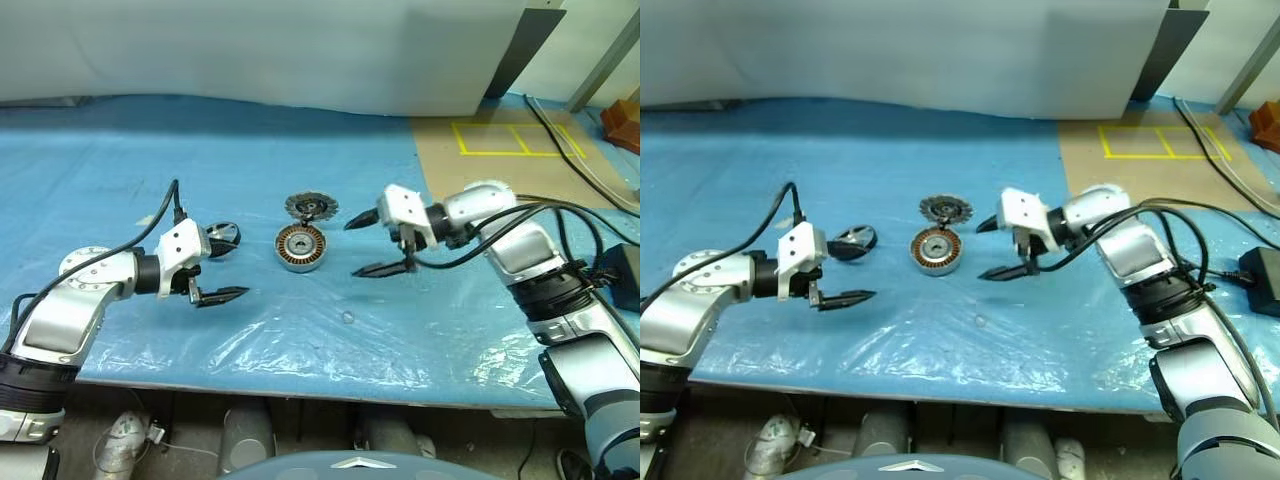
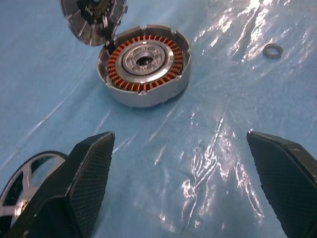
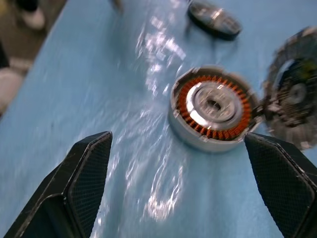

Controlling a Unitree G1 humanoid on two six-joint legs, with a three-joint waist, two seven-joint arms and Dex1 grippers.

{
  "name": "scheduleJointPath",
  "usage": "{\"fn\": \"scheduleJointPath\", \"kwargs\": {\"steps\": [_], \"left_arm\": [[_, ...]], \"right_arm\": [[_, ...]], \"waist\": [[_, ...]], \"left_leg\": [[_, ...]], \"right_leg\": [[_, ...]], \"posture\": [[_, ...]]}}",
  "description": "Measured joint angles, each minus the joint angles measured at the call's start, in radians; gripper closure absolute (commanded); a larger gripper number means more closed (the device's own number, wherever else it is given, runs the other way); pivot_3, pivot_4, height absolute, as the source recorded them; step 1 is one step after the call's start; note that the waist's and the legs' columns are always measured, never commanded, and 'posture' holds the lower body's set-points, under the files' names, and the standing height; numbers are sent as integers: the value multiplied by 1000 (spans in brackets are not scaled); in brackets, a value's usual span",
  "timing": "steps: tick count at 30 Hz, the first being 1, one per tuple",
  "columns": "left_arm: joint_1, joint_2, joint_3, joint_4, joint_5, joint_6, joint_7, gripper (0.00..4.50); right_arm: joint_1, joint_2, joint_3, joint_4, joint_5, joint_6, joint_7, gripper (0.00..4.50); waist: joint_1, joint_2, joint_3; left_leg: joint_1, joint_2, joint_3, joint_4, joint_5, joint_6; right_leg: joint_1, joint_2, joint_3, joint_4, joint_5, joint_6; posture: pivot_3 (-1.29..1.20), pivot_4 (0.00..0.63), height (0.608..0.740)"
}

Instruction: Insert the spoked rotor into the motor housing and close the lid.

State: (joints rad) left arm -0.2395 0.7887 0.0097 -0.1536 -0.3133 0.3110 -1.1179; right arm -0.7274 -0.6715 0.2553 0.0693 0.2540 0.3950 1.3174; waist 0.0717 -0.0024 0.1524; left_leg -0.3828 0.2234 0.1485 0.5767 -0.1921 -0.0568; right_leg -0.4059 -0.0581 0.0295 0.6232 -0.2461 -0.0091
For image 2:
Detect silver motor housing copper windings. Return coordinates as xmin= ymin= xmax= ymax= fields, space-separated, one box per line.
xmin=97 ymin=24 xmax=192 ymax=109

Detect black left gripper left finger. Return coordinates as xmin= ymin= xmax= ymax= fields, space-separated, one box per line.
xmin=4 ymin=131 xmax=116 ymax=238

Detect dark metal fan disc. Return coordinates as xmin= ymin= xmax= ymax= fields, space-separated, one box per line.
xmin=59 ymin=0 xmax=128 ymax=47

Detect blue plastic table cover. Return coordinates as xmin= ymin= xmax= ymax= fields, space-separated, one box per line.
xmin=0 ymin=0 xmax=317 ymax=238

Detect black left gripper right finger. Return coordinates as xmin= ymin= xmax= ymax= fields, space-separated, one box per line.
xmin=246 ymin=130 xmax=317 ymax=238

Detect small black bearing ring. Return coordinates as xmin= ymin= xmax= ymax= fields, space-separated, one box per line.
xmin=264 ymin=43 xmax=283 ymax=60

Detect spoked silver rotor wheel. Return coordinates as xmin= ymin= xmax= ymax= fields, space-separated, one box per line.
xmin=0 ymin=150 xmax=69 ymax=224

